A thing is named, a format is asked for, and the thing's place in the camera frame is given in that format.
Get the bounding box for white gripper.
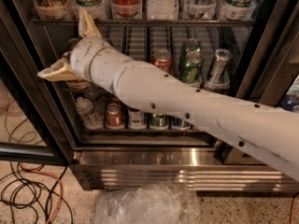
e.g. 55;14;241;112
37;7;107;85

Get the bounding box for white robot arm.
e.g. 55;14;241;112
37;9;299;181

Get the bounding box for brown can middle back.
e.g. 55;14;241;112
66;38;79;51

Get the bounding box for brown gold can middle front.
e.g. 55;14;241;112
62;51;91;90

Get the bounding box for clear water bottle bottom shelf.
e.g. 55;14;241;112
76;97;103;130

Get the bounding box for clear water bottle shelf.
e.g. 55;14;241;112
76;97;103;130
147;0;178;21

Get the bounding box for red can bottom front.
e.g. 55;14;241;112
106;103;123;128

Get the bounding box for orange red can middle shelf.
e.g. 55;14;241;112
151;49;173;74

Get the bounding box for open glass fridge door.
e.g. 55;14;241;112
0;3;72;166

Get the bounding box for clear water bottle top shelf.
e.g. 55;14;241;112
147;0;178;21

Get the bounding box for green can bottom front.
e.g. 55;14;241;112
150;114;168;128

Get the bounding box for green can middle back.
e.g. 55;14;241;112
181;38;201;55

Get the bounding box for green can middle front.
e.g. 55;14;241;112
179;51;204;84

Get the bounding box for blue can bottom front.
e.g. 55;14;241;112
172;118;191;130

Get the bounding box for silver slim can middle shelf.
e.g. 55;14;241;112
206;49;232;84

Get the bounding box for blue can right compartment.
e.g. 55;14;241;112
282;93;299;113

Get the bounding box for dark drink bottle white cap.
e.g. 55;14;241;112
128;107;146;130

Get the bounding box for clear plastic bin with wrap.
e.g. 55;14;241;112
94;182;200;224

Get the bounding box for orange cable left floor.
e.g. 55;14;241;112
19;161;64;224

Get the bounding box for orange cable floor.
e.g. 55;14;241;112
19;161;64;224
289;193;299;224

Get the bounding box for black cables on floor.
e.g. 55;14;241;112
0;161;75;224

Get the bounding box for orange cable right floor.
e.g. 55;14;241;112
289;193;299;224

